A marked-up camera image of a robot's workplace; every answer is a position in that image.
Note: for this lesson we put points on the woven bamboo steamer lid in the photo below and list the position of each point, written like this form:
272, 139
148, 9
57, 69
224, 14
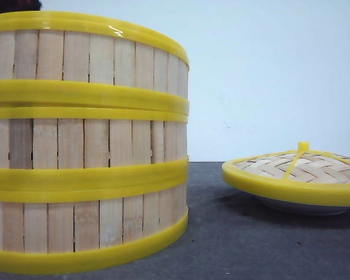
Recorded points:
301, 176

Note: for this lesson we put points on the bamboo steamer drawer two buns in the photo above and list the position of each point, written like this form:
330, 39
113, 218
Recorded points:
96, 179

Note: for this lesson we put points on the dark object top left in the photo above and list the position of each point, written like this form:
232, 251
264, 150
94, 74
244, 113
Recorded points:
19, 5

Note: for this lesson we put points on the bamboo steamer drawer one bun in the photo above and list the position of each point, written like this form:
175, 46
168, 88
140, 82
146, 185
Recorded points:
63, 65

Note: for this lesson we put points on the white plate under lid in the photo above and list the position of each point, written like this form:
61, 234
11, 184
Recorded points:
303, 209

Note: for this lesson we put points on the bamboo steamer drawer yellow rims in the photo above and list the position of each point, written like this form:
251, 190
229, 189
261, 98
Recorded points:
109, 233

